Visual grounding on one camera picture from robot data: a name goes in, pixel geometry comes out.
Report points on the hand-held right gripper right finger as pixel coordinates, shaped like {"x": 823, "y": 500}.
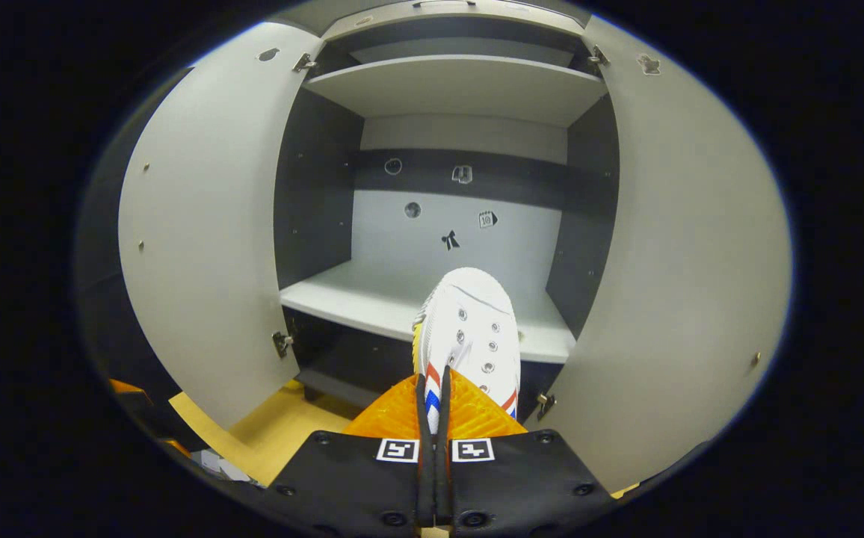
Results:
{"x": 443, "y": 448}

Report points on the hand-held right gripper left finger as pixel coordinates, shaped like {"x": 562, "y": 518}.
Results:
{"x": 423, "y": 448}

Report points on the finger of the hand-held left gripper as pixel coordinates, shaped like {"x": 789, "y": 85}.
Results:
{"x": 129, "y": 387}

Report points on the grey shoe cabinet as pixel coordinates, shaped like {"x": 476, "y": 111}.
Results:
{"x": 372, "y": 295}

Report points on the grey shoe cabinet door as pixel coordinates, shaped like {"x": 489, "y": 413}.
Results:
{"x": 208, "y": 224}
{"x": 686, "y": 261}

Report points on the metal door hinge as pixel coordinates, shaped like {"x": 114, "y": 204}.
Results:
{"x": 598, "y": 56}
{"x": 303, "y": 62}
{"x": 281, "y": 343}
{"x": 545, "y": 404}

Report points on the grey cabinet drawer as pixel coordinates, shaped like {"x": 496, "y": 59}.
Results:
{"x": 387, "y": 24}

